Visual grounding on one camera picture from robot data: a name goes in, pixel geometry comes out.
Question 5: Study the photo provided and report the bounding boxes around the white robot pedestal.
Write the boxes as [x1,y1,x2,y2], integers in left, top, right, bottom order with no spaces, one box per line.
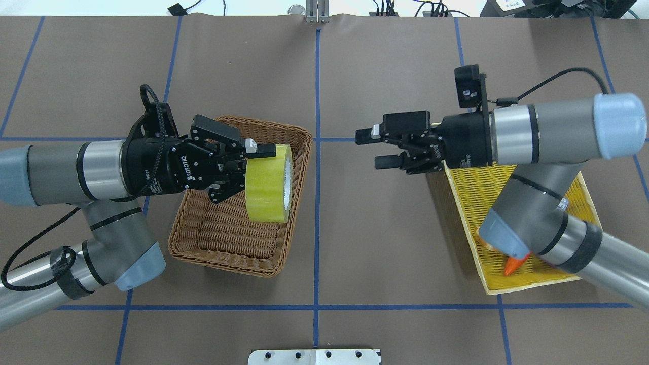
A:
[247,348,382,364]

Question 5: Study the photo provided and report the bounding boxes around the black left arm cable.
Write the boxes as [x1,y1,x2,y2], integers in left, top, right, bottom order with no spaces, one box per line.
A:
[0,207,82,291]

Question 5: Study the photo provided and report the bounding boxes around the aluminium frame post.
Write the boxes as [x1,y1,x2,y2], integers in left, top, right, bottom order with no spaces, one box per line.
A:
[305,0,331,24]

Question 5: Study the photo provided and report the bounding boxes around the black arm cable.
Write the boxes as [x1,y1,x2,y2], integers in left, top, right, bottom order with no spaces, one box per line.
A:
[497,68,610,106]
[0,207,82,291]

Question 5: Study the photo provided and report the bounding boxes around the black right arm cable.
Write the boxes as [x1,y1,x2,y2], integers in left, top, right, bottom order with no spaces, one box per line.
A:
[497,68,610,106]

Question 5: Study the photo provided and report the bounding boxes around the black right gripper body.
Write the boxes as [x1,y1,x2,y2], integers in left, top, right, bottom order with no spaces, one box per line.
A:
[380,111,493,175]

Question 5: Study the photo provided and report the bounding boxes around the orange toy carrot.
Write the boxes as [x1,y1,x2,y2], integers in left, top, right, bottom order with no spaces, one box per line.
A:
[503,252,531,276]

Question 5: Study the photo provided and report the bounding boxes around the yellow packing tape roll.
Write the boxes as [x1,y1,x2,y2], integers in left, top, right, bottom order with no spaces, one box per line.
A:
[245,144,293,223]

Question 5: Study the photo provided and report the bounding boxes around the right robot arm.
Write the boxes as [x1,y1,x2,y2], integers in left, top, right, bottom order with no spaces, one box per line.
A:
[355,93,648,309]

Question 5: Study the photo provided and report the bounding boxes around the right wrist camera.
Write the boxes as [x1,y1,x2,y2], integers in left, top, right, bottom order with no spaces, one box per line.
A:
[454,64,487,109]

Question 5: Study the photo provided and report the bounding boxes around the small black usb device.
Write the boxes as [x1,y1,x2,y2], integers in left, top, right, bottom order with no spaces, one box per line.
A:
[167,3,188,16]

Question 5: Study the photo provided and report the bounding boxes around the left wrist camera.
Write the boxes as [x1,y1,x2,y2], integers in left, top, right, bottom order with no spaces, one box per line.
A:
[138,84,180,138]

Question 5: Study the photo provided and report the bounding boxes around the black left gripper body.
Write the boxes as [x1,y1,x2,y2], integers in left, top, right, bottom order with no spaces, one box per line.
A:
[121,114,244,197]

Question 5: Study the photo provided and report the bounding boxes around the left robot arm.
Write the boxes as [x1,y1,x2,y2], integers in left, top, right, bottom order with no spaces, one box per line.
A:
[2,110,285,330]

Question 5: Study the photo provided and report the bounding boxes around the yellow woven plastic basket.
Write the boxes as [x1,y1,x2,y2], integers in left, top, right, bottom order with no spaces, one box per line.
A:
[426,163,602,295]

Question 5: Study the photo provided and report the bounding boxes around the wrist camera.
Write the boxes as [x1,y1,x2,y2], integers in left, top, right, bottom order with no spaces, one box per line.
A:
[454,64,487,109]
[138,84,180,138]

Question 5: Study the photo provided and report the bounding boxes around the brown wicker basket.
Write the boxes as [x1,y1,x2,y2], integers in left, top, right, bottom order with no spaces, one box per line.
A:
[168,115,313,277]

